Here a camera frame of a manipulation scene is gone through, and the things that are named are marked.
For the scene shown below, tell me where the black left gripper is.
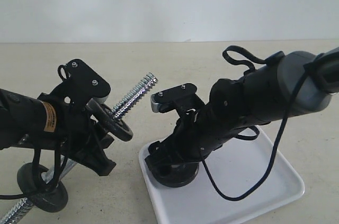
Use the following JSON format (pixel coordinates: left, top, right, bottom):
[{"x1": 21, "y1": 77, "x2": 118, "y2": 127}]
[{"x1": 21, "y1": 88, "x2": 117, "y2": 177}]

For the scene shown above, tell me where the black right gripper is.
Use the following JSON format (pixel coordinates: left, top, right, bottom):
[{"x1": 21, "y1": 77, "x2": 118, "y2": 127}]
[{"x1": 145, "y1": 110, "x2": 246, "y2": 175}]

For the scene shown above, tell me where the black weight plate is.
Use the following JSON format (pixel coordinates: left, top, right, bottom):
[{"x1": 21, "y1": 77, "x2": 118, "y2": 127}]
[
  {"x1": 16, "y1": 163, "x2": 68, "y2": 213},
  {"x1": 152, "y1": 163, "x2": 199, "y2": 188}
]

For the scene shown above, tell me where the chrome threaded dumbbell bar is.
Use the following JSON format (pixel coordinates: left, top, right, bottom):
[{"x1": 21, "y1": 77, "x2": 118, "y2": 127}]
[{"x1": 1, "y1": 73, "x2": 157, "y2": 223}]

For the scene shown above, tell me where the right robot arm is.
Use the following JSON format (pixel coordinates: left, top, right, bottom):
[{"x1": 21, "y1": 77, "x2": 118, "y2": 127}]
[{"x1": 145, "y1": 49, "x2": 338, "y2": 171}]

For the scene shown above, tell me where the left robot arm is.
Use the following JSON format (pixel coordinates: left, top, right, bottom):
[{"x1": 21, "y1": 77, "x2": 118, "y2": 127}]
[{"x1": 1, "y1": 89, "x2": 116, "y2": 176}]

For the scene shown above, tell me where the white rectangular tray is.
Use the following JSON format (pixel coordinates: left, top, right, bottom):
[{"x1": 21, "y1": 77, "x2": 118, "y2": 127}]
[{"x1": 139, "y1": 131, "x2": 305, "y2": 223}]

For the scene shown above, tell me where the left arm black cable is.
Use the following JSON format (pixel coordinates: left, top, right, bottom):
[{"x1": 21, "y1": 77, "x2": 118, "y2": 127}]
[{"x1": 0, "y1": 123, "x2": 99, "y2": 201}]

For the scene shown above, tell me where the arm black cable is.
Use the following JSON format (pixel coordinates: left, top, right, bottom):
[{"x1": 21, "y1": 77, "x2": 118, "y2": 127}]
[
  {"x1": 200, "y1": 45, "x2": 339, "y2": 201},
  {"x1": 0, "y1": 123, "x2": 99, "y2": 201}
]

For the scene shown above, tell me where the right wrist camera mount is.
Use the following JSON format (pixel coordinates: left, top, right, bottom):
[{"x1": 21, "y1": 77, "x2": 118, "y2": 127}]
[{"x1": 150, "y1": 83, "x2": 205, "y2": 117}]

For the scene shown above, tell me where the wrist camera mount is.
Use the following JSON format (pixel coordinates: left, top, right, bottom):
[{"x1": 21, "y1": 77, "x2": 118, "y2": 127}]
[
  {"x1": 150, "y1": 83, "x2": 205, "y2": 117},
  {"x1": 53, "y1": 59, "x2": 111, "y2": 107}
]

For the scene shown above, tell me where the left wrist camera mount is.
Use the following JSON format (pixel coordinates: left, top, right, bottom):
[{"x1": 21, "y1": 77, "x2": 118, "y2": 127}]
[{"x1": 53, "y1": 59, "x2": 111, "y2": 107}]

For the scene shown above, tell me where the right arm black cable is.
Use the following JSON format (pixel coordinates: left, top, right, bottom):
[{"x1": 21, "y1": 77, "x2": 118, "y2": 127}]
[{"x1": 200, "y1": 45, "x2": 339, "y2": 201}]

